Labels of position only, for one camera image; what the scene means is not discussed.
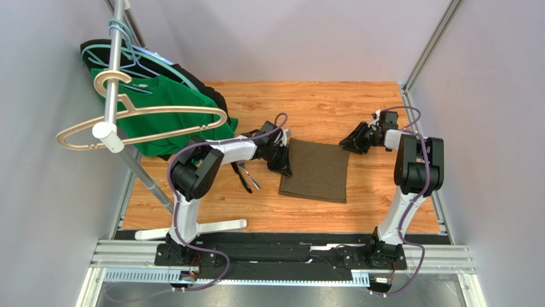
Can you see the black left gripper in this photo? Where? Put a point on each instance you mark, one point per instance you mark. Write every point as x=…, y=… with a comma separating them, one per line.
x=284, y=165

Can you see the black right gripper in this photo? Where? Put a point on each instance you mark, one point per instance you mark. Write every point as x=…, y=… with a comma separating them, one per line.
x=364, y=137

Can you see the brown cloth napkin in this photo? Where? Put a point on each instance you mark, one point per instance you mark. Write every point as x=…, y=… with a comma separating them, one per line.
x=319, y=172

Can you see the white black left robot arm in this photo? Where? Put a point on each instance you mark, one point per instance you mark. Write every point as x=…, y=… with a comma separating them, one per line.
x=193, y=171

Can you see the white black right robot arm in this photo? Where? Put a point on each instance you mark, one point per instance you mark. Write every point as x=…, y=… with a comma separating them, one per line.
x=418, y=172

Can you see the silver fork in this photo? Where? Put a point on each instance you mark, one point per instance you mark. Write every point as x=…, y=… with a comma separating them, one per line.
x=242, y=165

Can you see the white rack base foot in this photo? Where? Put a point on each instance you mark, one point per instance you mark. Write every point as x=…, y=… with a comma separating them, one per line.
x=223, y=226

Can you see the green t-shirt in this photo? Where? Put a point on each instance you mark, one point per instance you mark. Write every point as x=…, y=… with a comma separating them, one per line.
x=179, y=119

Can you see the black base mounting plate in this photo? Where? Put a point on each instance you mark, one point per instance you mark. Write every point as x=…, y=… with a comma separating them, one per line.
x=344, y=256

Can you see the silver clothes rack pole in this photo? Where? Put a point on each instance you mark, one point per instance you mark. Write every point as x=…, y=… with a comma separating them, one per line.
x=113, y=142

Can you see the beige plastic hanger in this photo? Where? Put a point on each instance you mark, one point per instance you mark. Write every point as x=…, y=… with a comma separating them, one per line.
x=140, y=123

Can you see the teal plastic hanger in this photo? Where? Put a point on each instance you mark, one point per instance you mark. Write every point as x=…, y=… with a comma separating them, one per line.
x=162, y=61

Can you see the black garment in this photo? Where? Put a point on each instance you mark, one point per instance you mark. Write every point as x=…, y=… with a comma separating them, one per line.
x=139, y=62

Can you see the aluminium frame rail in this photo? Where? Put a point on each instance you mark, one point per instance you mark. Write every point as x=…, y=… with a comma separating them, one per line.
x=122, y=272

